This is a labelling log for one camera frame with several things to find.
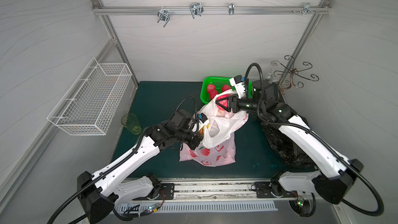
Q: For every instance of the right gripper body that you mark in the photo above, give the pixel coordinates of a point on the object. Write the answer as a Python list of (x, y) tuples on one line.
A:
[(235, 103)]

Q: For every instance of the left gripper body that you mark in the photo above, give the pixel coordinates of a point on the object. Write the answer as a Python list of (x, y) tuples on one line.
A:
[(193, 140)]

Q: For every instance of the red apple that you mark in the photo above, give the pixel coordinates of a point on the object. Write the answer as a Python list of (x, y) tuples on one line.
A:
[(210, 88), (225, 88), (212, 94), (222, 102)]

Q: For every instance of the white plastic bag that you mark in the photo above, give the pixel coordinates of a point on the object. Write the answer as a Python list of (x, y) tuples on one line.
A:
[(221, 123)]

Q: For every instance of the black plastic bag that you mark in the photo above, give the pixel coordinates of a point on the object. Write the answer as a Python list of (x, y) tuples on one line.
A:
[(286, 149)]

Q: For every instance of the pink plastic bag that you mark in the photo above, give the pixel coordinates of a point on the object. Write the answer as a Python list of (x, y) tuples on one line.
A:
[(221, 155)]

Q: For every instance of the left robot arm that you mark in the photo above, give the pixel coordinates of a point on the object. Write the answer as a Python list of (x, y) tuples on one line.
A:
[(100, 192)]

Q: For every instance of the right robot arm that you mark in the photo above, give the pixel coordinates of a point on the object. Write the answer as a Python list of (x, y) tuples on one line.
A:
[(335, 172)]

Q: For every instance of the green plastic basket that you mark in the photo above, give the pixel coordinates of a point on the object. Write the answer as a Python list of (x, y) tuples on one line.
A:
[(214, 83)]

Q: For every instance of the clear glass bottle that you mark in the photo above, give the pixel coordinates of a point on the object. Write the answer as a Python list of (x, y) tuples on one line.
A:
[(268, 76)]

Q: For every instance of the metal hook stand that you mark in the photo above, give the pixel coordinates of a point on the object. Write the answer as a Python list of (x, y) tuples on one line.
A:
[(289, 73)]

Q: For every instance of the white vent strip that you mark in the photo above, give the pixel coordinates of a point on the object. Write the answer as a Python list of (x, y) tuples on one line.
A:
[(201, 207)]

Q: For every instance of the metal clamp hook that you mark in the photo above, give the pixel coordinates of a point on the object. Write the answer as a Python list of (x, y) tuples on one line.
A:
[(306, 10), (164, 16), (231, 9), (196, 9)]

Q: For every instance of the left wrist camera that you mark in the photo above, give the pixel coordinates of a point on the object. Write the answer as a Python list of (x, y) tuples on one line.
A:
[(201, 123)]

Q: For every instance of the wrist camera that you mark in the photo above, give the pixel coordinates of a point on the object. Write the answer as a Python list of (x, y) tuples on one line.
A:
[(201, 123), (238, 82)]

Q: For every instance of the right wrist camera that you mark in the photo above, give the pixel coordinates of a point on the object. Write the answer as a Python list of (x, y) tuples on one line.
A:
[(238, 82)]

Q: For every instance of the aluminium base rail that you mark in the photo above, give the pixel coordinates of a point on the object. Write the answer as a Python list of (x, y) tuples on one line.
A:
[(227, 189)]

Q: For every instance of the white wire basket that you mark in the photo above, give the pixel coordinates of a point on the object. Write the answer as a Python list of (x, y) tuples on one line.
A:
[(89, 105)]

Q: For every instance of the metal crossbar rail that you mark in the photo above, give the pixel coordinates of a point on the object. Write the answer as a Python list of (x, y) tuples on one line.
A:
[(208, 10)]

